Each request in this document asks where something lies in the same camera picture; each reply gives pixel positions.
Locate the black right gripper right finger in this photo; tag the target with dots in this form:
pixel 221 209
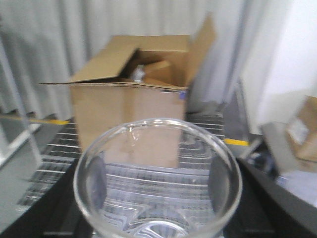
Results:
pixel 267 210

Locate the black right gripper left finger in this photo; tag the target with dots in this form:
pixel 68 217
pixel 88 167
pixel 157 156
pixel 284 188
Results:
pixel 54 215

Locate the clear glass beaker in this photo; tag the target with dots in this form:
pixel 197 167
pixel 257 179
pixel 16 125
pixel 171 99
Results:
pixel 158 181

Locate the metal grate platform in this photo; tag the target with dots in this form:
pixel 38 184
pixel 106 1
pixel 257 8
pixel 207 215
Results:
pixel 153 181

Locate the small cardboard box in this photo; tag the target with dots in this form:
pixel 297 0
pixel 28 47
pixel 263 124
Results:
pixel 301 131

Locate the large cardboard box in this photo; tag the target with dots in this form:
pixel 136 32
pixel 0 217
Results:
pixel 123 93

